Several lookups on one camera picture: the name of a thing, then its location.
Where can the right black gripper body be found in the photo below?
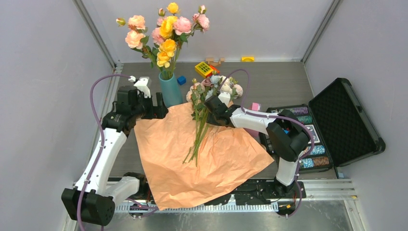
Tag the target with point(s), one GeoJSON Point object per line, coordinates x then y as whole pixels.
{"type": "Point", "coordinates": [212, 119]}

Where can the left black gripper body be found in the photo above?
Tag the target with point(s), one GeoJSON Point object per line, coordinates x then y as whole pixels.
{"type": "Point", "coordinates": [144, 109]}

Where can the teal ceramic vase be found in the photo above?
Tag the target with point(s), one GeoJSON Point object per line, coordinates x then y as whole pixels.
{"type": "Point", "coordinates": [170, 89]}

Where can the paper flower bouquet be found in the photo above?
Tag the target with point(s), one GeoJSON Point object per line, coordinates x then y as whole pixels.
{"type": "Point", "coordinates": [198, 93]}

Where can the peach wrapping paper sheet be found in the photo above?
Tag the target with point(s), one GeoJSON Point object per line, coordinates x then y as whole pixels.
{"type": "Point", "coordinates": [227, 157]}

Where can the yellow rose stems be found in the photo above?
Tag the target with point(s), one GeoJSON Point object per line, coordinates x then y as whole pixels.
{"type": "Point", "coordinates": [168, 49]}

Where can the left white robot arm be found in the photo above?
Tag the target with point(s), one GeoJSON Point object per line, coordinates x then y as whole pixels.
{"type": "Point", "coordinates": [90, 200]}

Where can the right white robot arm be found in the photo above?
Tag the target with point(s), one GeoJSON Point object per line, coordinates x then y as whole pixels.
{"type": "Point", "coordinates": [290, 139]}

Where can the small blue cube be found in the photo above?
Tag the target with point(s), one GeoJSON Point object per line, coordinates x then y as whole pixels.
{"type": "Point", "coordinates": [181, 80]}

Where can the pink plastic box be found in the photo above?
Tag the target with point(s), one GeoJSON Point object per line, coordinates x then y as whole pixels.
{"type": "Point", "coordinates": [253, 133]}

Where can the colourful toy block house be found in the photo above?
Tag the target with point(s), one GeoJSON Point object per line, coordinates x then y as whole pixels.
{"type": "Point", "coordinates": [205, 70]}

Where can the wooden toy piece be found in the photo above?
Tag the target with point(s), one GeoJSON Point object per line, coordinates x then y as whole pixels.
{"type": "Point", "coordinates": [213, 62]}

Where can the yellow toy block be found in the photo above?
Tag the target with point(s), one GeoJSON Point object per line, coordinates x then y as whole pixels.
{"type": "Point", "coordinates": [247, 59]}

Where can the pink peach rose stems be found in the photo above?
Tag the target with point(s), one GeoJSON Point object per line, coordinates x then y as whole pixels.
{"type": "Point", "coordinates": [147, 45]}

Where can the black poker chip case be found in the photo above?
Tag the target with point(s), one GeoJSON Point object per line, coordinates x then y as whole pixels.
{"type": "Point", "coordinates": [342, 130]}

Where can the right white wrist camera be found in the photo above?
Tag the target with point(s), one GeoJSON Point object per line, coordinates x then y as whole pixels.
{"type": "Point", "coordinates": [225, 98]}

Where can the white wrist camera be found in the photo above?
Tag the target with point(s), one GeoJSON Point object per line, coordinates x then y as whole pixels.
{"type": "Point", "coordinates": [225, 98]}
{"type": "Point", "coordinates": [142, 84]}

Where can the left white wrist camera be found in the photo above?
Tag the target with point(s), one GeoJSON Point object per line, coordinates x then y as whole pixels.
{"type": "Point", "coordinates": [142, 84]}

